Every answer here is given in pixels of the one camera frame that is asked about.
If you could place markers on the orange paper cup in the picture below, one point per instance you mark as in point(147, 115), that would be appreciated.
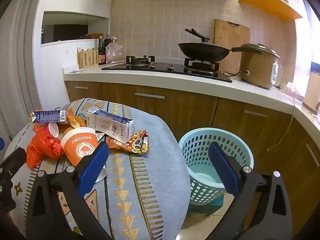
point(78, 148)

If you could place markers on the wooden cutting board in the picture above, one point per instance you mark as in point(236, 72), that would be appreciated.
point(232, 36)

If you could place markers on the orange snack packet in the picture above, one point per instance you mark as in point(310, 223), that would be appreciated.
point(132, 142)

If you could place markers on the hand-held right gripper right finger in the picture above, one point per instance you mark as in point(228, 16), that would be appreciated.
point(223, 170)

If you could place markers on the orange plastic bag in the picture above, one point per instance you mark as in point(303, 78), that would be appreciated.
point(41, 147)

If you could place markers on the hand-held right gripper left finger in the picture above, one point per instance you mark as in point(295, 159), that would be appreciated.
point(92, 168)

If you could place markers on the cardboard box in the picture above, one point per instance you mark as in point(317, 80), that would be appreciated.
point(312, 92)

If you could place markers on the orange foil wrapper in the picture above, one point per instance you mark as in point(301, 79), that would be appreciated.
point(75, 121)

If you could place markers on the light blue plastic basket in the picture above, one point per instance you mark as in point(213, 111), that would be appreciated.
point(200, 152)

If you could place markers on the dark sauce bottle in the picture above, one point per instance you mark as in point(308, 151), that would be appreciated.
point(101, 53)

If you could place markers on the black spatula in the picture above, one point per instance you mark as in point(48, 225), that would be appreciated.
point(197, 33)

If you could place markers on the wooden cabinet door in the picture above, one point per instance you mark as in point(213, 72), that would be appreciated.
point(83, 93)
point(297, 175)
point(160, 110)
point(250, 132)

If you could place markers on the cream utensil basket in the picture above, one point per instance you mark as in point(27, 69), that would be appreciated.
point(87, 59)

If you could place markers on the patterned blue tablecloth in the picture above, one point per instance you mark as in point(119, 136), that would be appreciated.
point(150, 180)

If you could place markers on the brown rice cooker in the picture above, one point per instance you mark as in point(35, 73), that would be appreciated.
point(257, 65)

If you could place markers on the small blue carton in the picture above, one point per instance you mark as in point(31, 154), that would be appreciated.
point(50, 116)

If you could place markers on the black wok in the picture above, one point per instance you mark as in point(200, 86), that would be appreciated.
point(202, 51)

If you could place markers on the black gas stove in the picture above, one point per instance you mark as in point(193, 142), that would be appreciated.
point(162, 68)

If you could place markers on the clear plastic bag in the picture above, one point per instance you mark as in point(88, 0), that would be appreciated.
point(114, 52)

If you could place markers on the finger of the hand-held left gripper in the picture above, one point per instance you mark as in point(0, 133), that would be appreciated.
point(1, 145)
point(15, 158)

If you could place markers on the white milk carton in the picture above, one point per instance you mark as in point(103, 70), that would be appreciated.
point(110, 126)

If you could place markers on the red paper cup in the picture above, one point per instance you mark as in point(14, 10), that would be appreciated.
point(52, 129)

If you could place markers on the orange wall cabinet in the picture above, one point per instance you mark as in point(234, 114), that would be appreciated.
point(270, 1)

